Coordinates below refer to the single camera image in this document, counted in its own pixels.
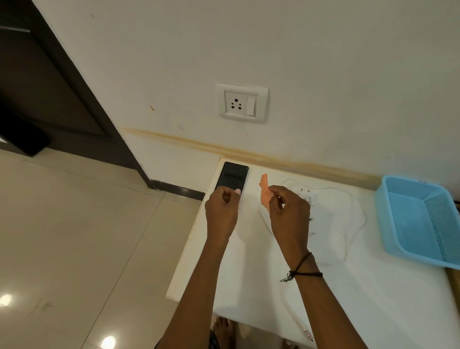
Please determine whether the person's left hand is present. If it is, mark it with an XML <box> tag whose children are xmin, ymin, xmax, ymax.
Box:
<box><xmin>205</xmin><ymin>186</ymin><xmax>242</xmax><ymax>245</ymax></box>

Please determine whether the person's right hand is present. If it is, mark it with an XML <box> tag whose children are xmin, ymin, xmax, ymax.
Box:
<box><xmin>267</xmin><ymin>185</ymin><xmax>312</xmax><ymax>269</ymax></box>

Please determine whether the white charger adapter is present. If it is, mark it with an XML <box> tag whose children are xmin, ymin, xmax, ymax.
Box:
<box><xmin>294</xmin><ymin>185</ymin><xmax>319</xmax><ymax>222</ymax></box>

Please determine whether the orange cleaning cloth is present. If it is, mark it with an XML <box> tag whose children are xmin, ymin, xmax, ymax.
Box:
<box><xmin>257</xmin><ymin>173</ymin><xmax>285</xmax><ymax>211</ymax></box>

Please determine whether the black smartphone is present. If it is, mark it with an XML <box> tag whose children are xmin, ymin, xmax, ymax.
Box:
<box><xmin>214</xmin><ymin>161</ymin><xmax>249</xmax><ymax>198</ymax></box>

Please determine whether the white charging cable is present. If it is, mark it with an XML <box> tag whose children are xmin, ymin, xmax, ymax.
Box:
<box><xmin>258</xmin><ymin>176</ymin><xmax>368</xmax><ymax>342</ymax></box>

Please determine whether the person's left forearm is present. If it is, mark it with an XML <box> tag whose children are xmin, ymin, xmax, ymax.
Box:
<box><xmin>154</xmin><ymin>237</ymin><xmax>230</xmax><ymax>349</ymax></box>

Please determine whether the person's right forearm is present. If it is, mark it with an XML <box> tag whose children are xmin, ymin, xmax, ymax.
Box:
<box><xmin>287</xmin><ymin>258</ymin><xmax>369</xmax><ymax>349</ymax></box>

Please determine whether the person's left foot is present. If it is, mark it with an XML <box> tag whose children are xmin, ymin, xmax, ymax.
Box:
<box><xmin>212</xmin><ymin>315</ymin><xmax>238</xmax><ymax>349</ymax></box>

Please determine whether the blue plastic basket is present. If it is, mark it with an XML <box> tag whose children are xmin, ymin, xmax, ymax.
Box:
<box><xmin>375</xmin><ymin>175</ymin><xmax>460</xmax><ymax>270</ymax></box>

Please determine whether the wooden board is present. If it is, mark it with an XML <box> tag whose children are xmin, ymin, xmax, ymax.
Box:
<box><xmin>445</xmin><ymin>267</ymin><xmax>460</xmax><ymax>314</ymax></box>

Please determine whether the dark wooden door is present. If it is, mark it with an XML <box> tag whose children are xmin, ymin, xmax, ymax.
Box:
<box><xmin>0</xmin><ymin>0</ymin><xmax>155</xmax><ymax>189</ymax></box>

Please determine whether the black box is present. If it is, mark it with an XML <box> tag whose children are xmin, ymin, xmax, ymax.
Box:
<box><xmin>0</xmin><ymin>104</ymin><xmax>51</xmax><ymax>157</ymax></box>

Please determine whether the black thread bracelet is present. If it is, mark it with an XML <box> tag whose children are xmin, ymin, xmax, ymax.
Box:
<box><xmin>280</xmin><ymin>252</ymin><xmax>323</xmax><ymax>283</ymax></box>

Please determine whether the white wall socket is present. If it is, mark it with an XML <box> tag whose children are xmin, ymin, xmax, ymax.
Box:
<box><xmin>216</xmin><ymin>83</ymin><xmax>269</xmax><ymax>124</ymax></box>

